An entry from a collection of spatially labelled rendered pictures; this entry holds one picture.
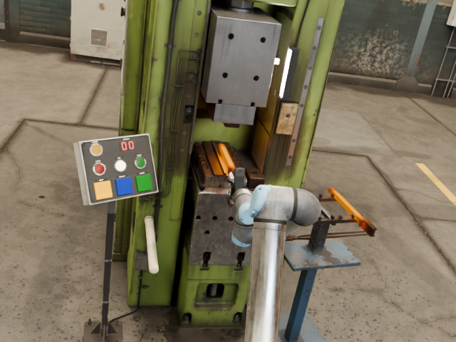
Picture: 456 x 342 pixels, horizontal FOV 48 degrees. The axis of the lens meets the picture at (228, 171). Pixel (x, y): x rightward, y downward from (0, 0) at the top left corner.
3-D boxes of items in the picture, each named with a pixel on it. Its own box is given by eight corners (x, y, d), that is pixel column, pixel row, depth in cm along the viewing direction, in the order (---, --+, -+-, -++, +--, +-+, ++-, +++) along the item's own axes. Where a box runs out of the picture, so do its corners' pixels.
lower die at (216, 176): (241, 188, 266) (243, 174, 263) (203, 186, 262) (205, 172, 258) (226, 154, 303) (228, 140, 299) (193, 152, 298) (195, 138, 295)
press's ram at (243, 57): (282, 108, 250) (299, 26, 233) (205, 102, 241) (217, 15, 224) (261, 83, 287) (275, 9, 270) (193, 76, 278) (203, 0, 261)
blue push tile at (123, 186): (133, 193, 232) (131, 177, 233) (118, 195, 228) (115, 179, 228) (131, 193, 234) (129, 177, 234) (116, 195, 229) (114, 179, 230)
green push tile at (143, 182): (153, 189, 238) (150, 173, 239) (138, 192, 234) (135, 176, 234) (151, 189, 240) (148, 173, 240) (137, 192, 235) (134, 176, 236)
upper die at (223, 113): (252, 125, 251) (256, 106, 247) (212, 122, 246) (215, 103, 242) (235, 97, 288) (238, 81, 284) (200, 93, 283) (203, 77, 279)
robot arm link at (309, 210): (331, 186, 176) (281, 224, 240) (296, 183, 175) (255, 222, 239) (331, 220, 173) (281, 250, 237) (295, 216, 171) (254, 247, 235)
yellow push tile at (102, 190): (112, 196, 227) (110, 180, 226) (96, 199, 223) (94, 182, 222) (111, 197, 228) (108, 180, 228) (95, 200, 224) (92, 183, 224)
